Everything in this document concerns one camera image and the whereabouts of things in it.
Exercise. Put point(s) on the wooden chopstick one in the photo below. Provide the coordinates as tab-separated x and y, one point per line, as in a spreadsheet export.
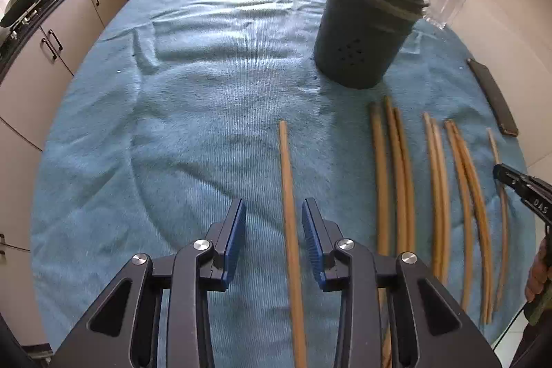
292	252

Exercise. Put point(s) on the wooden chopstick four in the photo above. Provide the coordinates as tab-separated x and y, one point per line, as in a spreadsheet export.
408	182

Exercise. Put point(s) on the lower kitchen cabinets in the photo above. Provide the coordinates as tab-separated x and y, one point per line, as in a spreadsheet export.
173	112

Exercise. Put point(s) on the wooden chopstick two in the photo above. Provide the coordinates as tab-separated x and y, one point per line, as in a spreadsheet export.
382	187

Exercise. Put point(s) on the wooden chopstick five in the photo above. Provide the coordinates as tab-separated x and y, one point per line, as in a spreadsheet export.
437	246

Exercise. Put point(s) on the wooden chopstick three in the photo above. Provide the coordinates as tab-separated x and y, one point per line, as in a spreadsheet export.
399	178

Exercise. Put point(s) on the wooden chopstick eight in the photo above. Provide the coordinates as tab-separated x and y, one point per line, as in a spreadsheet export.
482	224

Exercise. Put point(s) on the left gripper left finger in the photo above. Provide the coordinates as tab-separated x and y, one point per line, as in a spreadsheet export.
227	238

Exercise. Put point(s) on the dark green utensil holder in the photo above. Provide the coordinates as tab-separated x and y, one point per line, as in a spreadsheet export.
358	40

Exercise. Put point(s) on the wooden chopstick nine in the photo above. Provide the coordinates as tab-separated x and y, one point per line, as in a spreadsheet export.
504	224

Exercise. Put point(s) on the blue towel table cover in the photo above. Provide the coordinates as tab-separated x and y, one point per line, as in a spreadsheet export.
430	74

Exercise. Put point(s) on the dark sheathed knife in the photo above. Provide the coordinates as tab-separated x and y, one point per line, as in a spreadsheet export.
493	94

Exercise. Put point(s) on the person's right hand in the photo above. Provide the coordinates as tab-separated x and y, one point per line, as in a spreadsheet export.
538	275

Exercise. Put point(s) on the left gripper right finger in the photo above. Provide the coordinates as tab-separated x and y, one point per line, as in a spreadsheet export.
321	236

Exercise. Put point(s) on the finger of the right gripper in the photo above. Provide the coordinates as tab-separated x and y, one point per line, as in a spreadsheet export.
532	191

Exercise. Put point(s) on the wooden chopstick six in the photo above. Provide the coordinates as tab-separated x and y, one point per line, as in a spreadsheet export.
445	202

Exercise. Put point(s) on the wooden chopstick seven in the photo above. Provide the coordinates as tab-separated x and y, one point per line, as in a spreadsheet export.
465	201

